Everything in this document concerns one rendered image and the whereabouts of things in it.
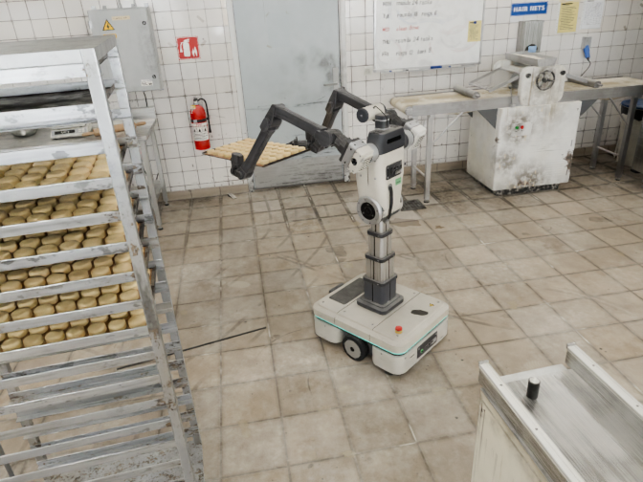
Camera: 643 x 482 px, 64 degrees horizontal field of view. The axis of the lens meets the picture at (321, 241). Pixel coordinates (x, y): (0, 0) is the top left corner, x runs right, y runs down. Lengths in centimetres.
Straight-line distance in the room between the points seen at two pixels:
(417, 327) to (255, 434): 100
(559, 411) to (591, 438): 10
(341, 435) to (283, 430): 28
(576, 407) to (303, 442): 137
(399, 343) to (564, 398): 125
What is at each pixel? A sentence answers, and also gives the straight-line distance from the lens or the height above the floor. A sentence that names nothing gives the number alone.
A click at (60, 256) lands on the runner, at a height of 132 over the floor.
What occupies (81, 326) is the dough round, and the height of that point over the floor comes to 106.
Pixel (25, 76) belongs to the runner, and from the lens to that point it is 137.
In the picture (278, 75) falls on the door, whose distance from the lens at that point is 535.
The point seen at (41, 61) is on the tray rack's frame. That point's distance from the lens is 133.
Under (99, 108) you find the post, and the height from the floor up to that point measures 169.
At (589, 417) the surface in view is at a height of 84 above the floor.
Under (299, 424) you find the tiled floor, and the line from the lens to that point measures 268.
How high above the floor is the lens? 191
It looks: 26 degrees down
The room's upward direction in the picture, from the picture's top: 3 degrees counter-clockwise
